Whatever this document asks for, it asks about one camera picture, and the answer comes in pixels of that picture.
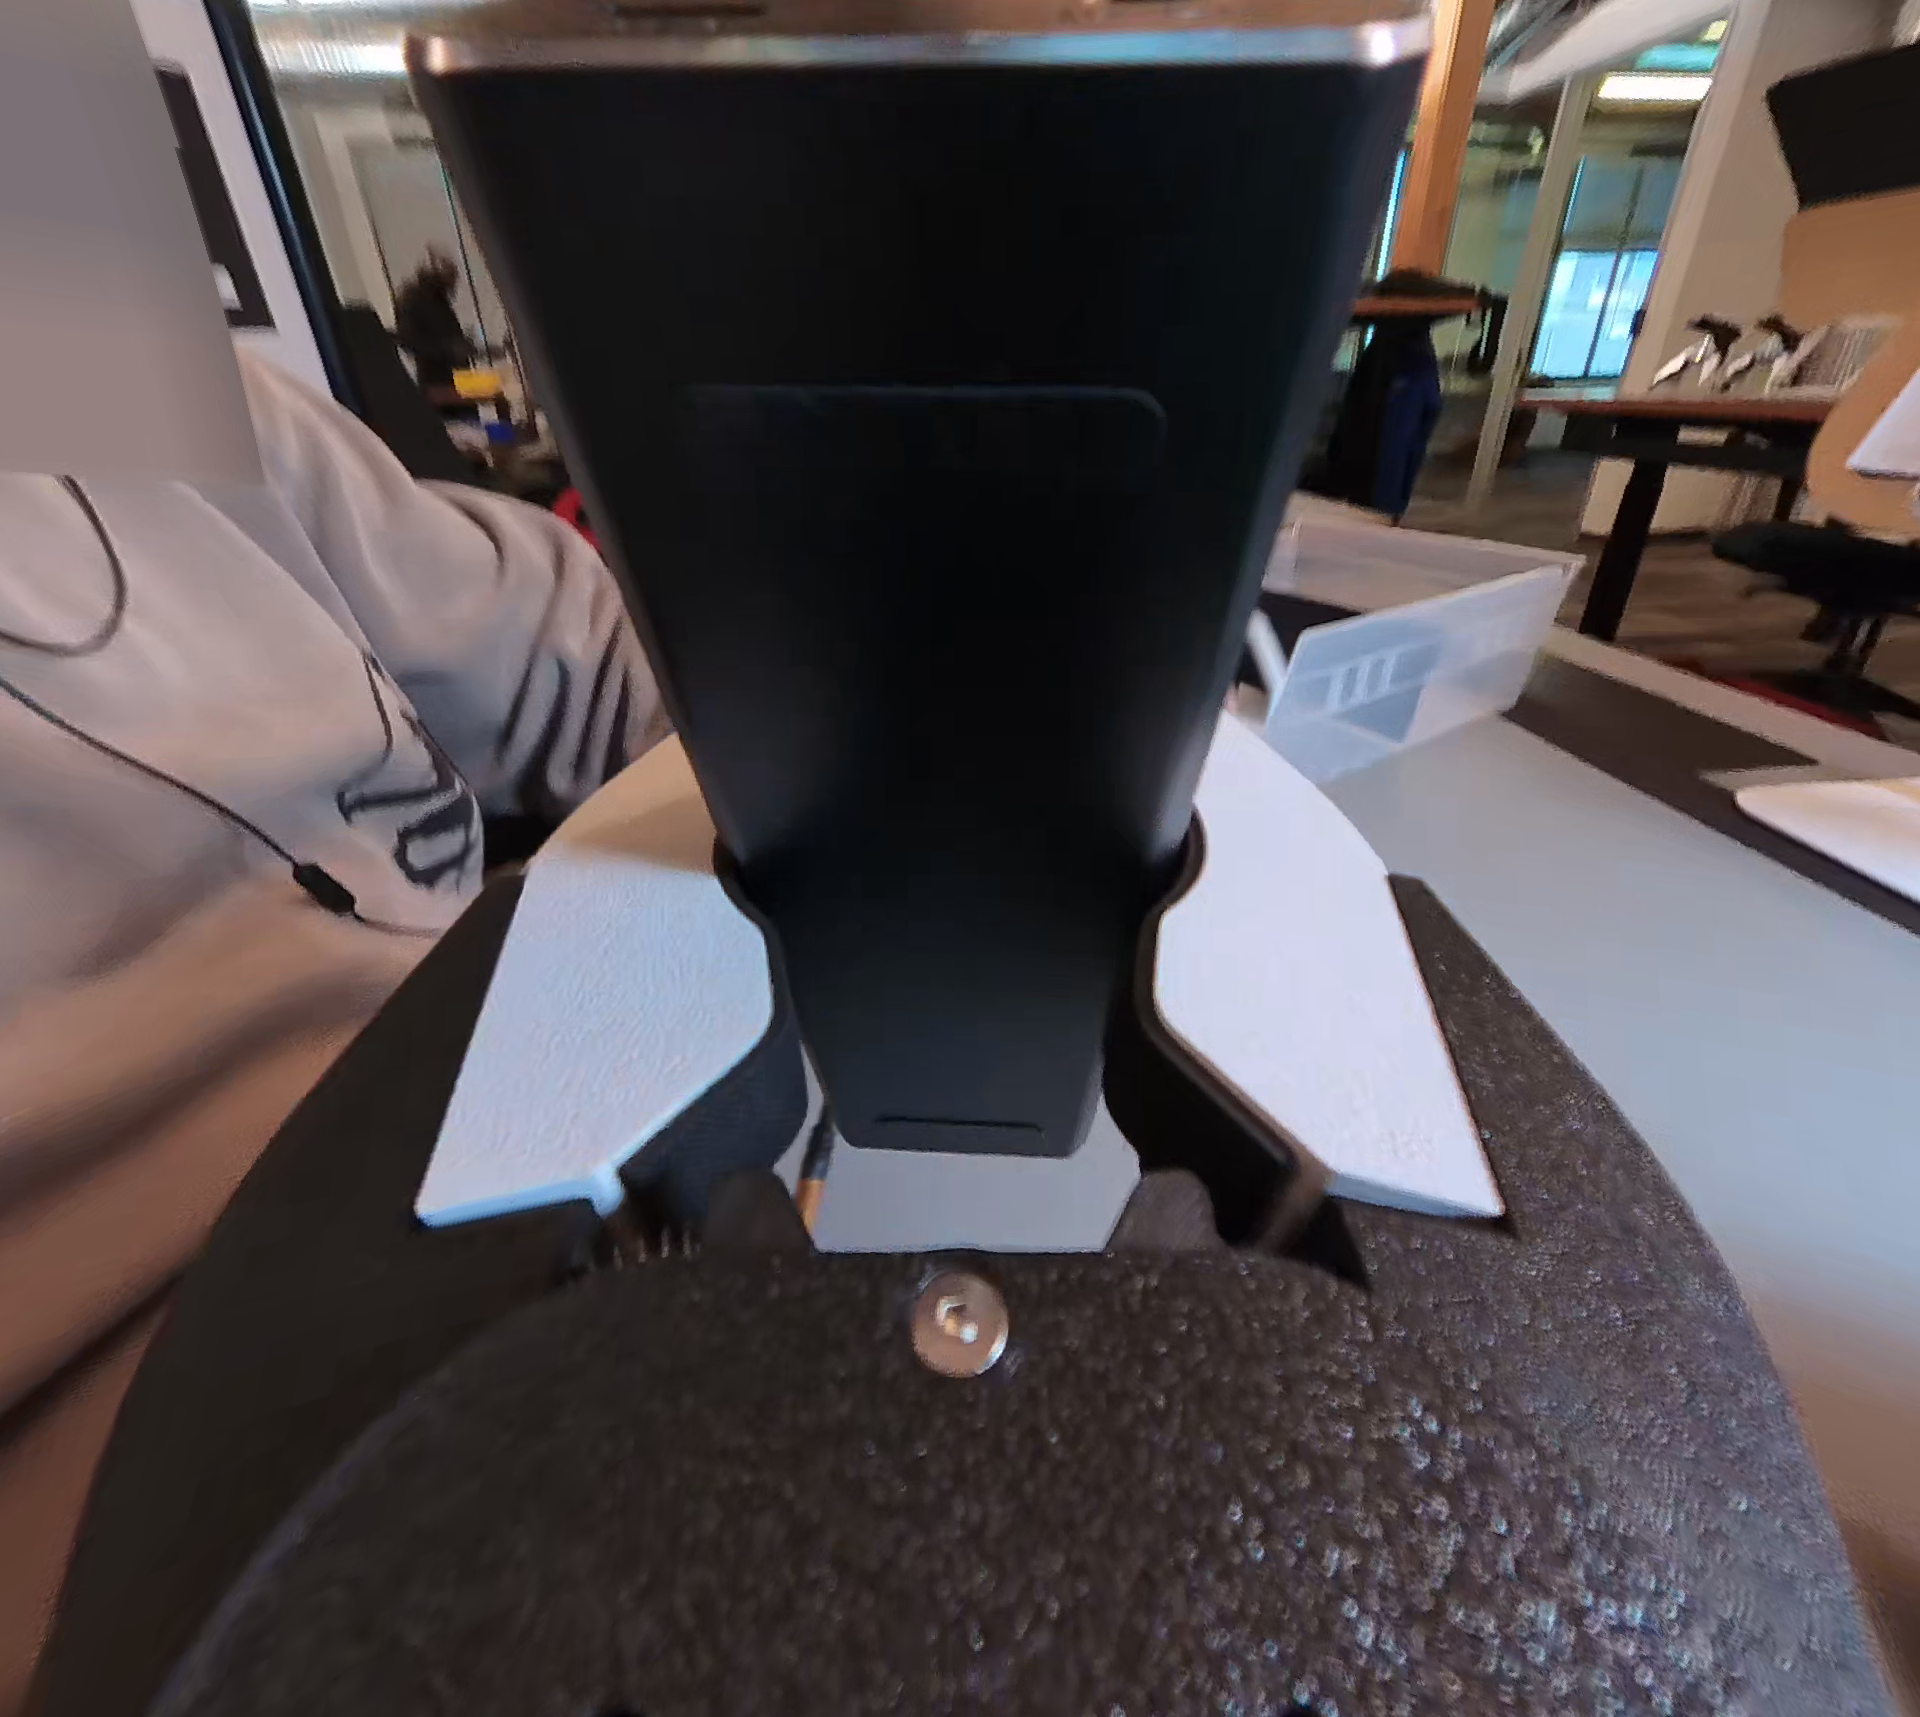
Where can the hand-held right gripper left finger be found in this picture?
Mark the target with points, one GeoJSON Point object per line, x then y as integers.
{"type": "Point", "coordinates": [600, 1026]}

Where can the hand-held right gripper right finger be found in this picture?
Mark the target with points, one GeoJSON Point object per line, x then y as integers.
{"type": "Point", "coordinates": [1321, 997]}

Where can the clear plastic bin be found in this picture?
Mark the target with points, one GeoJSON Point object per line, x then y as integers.
{"type": "Point", "coordinates": [1440, 666]}

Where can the black usb hub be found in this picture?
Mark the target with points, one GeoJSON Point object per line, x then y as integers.
{"type": "Point", "coordinates": [931, 547]}

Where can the person's left forearm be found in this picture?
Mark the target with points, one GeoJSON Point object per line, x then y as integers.
{"type": "Point", "coordinates": [450, 547]}

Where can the white tablet stand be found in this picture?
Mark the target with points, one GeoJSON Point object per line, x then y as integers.
{"type": "Point", "coordinates": [1860, 832]}

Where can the dark blue hanging jacket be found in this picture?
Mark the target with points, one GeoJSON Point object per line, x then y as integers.
{"type": "Point", "coordinates": [1388, 396]}

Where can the brown top desk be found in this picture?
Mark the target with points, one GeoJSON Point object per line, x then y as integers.
{"type": "Point", "coordinates": [1680, 409]}

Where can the black flat panel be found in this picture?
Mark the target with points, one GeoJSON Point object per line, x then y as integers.
{"type": "Point", "coordinates": [1860, 135]}

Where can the black and white pattern board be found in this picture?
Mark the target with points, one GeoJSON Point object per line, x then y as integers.
{"type": "Point", "coordinates": [202, 36]}

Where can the wooden post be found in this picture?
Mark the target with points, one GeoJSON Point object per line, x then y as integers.
{"type": "Point", "coordinates": [1455, 97]}

